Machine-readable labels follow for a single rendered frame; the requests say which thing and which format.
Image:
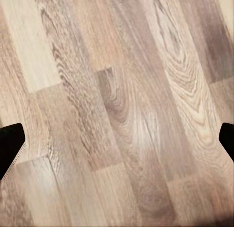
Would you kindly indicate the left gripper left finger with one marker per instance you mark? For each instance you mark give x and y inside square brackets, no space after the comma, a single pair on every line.
[12,139]

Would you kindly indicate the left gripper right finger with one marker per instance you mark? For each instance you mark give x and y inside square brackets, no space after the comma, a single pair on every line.
[226,137]

